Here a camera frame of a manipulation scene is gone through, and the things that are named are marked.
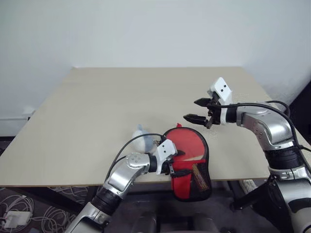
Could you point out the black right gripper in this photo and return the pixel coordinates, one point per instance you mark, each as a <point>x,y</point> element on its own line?
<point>214,114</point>

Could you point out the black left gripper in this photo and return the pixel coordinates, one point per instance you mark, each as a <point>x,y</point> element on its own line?
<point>168,166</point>

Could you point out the red paddle case black mesh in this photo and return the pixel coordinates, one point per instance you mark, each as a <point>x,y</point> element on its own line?
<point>181,188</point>

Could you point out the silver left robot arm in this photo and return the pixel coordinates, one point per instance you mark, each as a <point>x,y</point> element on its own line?
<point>121,174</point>

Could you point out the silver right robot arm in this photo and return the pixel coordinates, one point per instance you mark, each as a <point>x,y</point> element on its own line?
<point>267,123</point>

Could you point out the white and blue plush toy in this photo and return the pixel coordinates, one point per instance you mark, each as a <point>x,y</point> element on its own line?
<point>141,143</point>

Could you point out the white long power strip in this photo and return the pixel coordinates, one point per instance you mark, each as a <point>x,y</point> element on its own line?
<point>247,185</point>

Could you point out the dark cabinet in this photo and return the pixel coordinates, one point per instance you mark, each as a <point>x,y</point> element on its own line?
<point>303,106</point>

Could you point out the white floor power strip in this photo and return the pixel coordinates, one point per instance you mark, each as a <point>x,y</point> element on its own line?
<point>17,218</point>

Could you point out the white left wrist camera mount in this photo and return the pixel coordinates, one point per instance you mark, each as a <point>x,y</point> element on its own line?
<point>165,148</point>

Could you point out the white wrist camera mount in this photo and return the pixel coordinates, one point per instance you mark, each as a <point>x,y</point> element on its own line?
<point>165,148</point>
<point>222,88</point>

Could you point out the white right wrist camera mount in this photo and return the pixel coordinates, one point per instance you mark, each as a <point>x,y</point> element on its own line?
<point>222,88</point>

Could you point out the white wall socket box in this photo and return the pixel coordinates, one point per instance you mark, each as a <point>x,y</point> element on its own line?
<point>28,110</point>

